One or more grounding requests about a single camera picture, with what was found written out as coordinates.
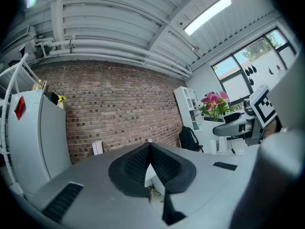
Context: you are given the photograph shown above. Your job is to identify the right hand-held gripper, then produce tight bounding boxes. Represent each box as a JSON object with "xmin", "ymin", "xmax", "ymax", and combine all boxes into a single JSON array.
[{"xmin": 213, "ymin": 84, "xmax": 278, "ymax": 147}]

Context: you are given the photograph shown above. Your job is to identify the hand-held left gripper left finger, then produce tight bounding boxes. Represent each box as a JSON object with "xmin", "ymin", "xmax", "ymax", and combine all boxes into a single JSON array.
[{"xmin": 23, "ymin": 142, "xmax": 153, "ymax": 229}]

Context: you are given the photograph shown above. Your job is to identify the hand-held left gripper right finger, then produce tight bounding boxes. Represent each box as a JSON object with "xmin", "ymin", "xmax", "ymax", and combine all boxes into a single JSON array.
[{"xmin": 150, "ymin": 142, "xmax": 242, "ymax": 229}]

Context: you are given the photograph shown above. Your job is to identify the pink potted flowers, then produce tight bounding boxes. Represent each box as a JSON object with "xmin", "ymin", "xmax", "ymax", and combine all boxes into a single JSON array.
[{"xmin": 199, "ymin": 91, "xmax": 236, "ymax": 128}]

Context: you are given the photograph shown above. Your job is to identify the person's right forearm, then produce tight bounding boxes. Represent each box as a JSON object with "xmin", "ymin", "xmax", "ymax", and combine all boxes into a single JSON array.
[{"xmin": 263, "ymin": 115, "xmax": 282, "ymax": 138}]

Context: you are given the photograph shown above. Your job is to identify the white side table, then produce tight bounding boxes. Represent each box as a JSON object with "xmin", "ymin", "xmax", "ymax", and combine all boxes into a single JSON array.
[{"xmin": 202, "ymin": 120, "xmax": 229, "ymax": 154}]

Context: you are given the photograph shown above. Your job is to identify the black backpack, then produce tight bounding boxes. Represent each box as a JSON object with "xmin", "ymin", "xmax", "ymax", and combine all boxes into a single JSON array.
[{"xmin": 179, "ymin": 125, "xmax": 203, "ymax": 153}]

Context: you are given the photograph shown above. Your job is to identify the pale pink file box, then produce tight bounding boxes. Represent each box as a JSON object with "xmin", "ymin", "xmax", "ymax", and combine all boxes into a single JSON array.
[{"xmin": 92, "ymin": 140, "xmax": 104, "ymax": 156}]

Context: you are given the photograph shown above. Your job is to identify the black framed window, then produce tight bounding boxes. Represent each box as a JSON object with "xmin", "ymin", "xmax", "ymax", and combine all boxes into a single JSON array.
[{"xmin": 211, "ymin": 28, "xmax": 299, "ymax": 106}]

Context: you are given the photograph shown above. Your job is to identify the white cabinet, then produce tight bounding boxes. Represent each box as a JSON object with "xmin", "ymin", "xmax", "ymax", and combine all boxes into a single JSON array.
[{"xmin": 173, "ymin": 86, "xmax": 204, "ymax": 150}]

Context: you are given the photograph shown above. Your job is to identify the white refrigerator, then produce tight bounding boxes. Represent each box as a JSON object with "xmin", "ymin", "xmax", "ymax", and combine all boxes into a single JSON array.
[{"xmin": 7, "ymin": 90, "xmax": 72, "ymax": 196}]

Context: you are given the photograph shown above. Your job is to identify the black box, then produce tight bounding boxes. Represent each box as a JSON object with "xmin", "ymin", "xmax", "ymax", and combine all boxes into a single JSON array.
[{"xmin": 44, "ymin": 92, "xmax": 60, "ymax": 105}]

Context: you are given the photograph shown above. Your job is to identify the long ceiling light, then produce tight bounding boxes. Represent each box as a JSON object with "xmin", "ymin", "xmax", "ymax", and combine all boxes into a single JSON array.
[{"xmin": 183, "ymin": 0, "xmax": 232, "ymax": 36}]

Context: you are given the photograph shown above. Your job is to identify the white ceiling pipe bundle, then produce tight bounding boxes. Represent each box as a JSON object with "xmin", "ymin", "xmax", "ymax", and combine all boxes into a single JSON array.
[{"xmin": 35, "ymin": 38, "xmax": 193, "ymax": 79}]

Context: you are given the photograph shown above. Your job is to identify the red diamond sticker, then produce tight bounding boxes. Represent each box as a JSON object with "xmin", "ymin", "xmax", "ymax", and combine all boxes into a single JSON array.
[{"xmin": 14, "ymin": 95, "xmax": 26, "ymax": 121}]

